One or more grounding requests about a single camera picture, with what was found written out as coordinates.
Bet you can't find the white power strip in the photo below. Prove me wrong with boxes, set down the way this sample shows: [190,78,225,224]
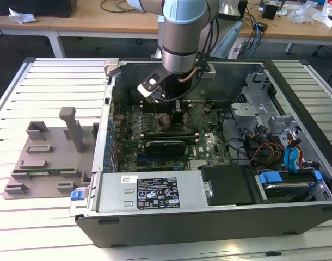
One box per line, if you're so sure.
[228,43,244,60]

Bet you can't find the wooden desk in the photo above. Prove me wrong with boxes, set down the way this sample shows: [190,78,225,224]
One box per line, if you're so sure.
[0,0,163,58]
[236,0,332,55]

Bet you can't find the black RAM slots bank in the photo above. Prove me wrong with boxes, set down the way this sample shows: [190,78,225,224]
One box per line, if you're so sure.
[140,129,199,145]
[140,100,193,114]

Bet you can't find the small black container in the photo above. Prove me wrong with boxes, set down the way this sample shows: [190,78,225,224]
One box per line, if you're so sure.
[261,1,281,20]

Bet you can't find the silver power supply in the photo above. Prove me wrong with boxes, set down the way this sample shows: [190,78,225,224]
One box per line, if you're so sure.
[96,170,214,214]

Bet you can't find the grey parts rack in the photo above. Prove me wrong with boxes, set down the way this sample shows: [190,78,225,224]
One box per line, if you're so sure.
[2,106,101,201]

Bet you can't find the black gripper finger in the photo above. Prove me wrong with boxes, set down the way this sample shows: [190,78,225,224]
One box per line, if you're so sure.
[170,110,184,127]

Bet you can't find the green motherboard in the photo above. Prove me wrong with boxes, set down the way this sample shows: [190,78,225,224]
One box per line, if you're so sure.
[111,102,236,173]

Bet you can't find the green RAM stick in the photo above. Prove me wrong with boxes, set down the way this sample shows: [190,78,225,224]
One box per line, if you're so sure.
[26,168,75,175]

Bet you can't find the black PC case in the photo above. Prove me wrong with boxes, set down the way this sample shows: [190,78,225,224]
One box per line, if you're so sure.
[69,58,332,248]

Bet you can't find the silver drive cage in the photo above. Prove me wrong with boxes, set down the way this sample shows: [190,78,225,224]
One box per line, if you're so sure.
[230,72,304,153]

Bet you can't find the black cable with gold plug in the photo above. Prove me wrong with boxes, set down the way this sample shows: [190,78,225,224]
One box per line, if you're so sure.
[178,16,218,84]

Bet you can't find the metal socket cover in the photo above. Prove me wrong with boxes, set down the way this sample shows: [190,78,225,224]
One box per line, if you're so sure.
[183,104,207,128]

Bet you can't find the black computer tower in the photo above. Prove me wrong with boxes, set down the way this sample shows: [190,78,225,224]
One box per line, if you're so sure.
[238,0,249,21]

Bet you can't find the black graphics card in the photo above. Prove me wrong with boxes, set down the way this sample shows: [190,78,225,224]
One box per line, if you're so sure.
[142,139,187,159]

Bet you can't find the coloured power wire bundle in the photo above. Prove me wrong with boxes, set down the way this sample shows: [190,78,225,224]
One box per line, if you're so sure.
[246,135,285,168]

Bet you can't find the hard disk in blue carrier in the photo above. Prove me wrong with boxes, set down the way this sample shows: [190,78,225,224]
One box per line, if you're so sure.
[254,169,324,204]

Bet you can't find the wide black box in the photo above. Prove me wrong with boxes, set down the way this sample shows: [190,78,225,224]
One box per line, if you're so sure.
[0,0,78,17]

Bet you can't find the grey plastic case latch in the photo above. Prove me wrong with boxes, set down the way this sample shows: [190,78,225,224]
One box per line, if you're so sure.
[103,58,120,77]

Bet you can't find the black plastic air shroud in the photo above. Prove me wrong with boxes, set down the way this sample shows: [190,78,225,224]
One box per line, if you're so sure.
[200,165,266,207]

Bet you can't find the flat blue wire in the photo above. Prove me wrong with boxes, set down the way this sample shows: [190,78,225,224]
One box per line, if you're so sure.
[284,143,302,174]

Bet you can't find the small silver heat sink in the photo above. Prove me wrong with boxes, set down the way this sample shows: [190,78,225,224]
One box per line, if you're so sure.
[189,159,208,169]

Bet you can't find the CPU socket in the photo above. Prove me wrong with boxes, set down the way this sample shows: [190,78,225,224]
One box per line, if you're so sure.
[156,112,192,134]

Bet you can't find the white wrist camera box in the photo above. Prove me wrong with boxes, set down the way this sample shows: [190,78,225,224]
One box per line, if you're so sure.
[137,69,167,103]

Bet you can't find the crumpled white paper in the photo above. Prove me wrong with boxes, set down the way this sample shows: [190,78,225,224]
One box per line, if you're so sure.
[8,7,38,26]

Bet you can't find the clear plastic bags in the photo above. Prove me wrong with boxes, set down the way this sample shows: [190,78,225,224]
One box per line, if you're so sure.
[288,1,325,26]

